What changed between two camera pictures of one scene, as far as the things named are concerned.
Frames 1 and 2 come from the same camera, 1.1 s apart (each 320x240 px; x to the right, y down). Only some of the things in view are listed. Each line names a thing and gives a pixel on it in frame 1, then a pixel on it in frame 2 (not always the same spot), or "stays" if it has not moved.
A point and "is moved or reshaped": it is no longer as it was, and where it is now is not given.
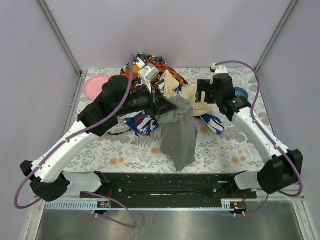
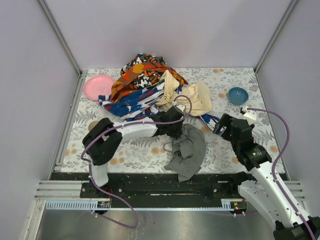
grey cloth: (179, 134) is moved or reshaped
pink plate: (93, 86) stays
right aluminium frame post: (275, 35) stays
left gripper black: (155, 104) -> (171, 124)
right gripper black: (203, 91) -> (227, 126)
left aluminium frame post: (61, 36) stays
